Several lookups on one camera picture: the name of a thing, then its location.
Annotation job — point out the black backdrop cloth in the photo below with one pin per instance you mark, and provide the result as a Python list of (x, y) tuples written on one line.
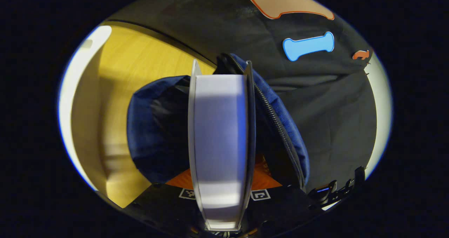
[(315, 101)]

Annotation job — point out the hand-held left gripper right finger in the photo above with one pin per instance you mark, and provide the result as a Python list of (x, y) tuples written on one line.
[(280, 206)]

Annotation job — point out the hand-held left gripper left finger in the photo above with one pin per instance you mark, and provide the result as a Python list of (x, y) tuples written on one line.
[(165, 206)]

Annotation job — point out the grey book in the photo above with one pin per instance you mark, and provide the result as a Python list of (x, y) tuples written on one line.
[(219, 133)]

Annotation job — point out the blue schoolbag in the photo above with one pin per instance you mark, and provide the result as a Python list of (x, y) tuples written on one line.
[(158, 133)]

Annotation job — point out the white plastic bookshelf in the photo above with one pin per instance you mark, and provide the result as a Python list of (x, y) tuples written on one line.
[(75, 90)]

